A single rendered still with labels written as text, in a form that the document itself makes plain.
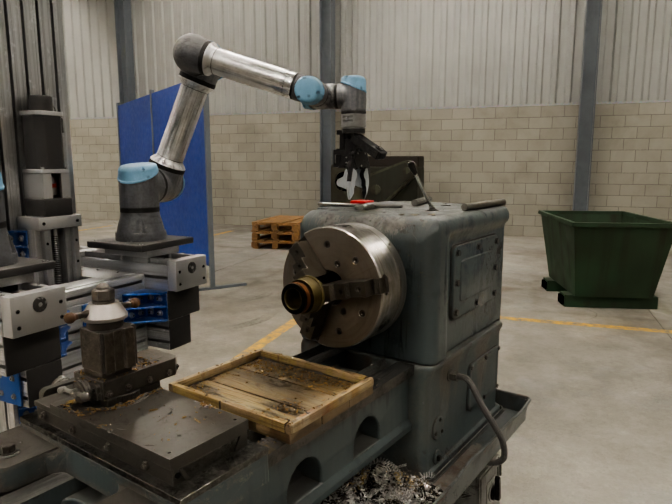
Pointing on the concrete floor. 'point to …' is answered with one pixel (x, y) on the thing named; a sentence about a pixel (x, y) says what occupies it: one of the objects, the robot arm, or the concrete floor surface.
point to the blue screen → (149, 127)
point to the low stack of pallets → (276, 231)
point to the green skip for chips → (605, 257)
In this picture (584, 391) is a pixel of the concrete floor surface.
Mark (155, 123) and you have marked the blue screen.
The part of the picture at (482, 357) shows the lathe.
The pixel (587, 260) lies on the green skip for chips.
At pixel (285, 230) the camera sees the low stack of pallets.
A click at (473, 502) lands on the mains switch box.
